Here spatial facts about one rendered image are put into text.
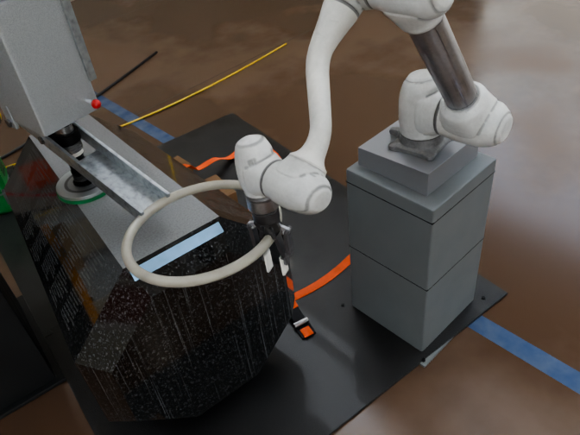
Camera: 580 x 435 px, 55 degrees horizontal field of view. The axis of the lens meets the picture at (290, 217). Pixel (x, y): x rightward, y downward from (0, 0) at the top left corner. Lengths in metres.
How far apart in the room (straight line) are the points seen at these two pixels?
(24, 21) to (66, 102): 0.27
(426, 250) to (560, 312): 0.91
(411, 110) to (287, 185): 0.78
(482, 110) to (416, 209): 0.41
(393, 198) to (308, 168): 0.78
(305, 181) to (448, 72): 0.58
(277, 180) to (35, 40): 0.90
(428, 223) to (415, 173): 0.18
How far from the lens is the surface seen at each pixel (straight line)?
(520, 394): 2.50
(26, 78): 1.89
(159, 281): 1.56
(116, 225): 1.98
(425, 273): 2.17
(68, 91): 1.97
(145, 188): 1.95
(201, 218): 1.90
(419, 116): 1.96
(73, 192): 2.17
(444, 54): 1.61
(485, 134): 1.85
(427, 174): 1.96
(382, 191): 2.07
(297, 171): 1.31
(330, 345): 2.54
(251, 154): 1.39
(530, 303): 2.81
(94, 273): 1.95
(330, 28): 1.50
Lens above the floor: 2.05
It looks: 40 degrees down
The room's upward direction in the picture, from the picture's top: 8 degrees counter-clockwise
